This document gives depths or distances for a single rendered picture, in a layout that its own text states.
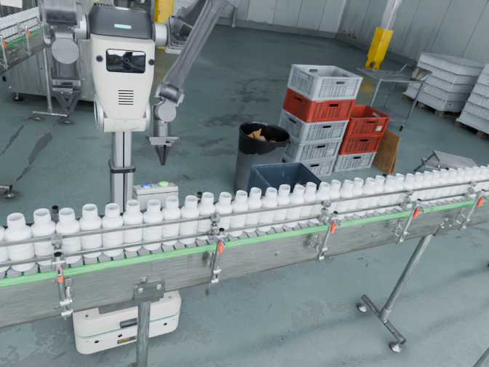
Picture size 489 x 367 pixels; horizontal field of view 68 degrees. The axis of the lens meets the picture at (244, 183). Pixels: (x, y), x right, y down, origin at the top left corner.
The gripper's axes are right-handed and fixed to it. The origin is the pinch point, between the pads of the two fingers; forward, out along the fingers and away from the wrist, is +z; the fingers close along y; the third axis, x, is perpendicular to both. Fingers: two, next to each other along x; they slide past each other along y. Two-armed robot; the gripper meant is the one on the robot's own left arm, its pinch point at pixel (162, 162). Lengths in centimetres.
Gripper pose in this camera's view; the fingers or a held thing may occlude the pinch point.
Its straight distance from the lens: 127.5
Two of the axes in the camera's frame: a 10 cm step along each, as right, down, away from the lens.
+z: -0.2, 9.8, 2.1
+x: -4.5, -1.9, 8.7
